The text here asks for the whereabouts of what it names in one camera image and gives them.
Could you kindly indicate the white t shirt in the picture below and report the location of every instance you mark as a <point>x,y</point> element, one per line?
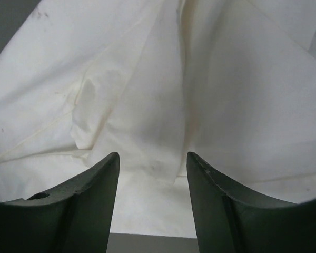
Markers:
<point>233,81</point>

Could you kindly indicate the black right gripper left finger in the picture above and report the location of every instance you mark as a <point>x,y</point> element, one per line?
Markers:
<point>74,216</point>

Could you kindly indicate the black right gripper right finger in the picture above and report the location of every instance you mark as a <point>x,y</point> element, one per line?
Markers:
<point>230,217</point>

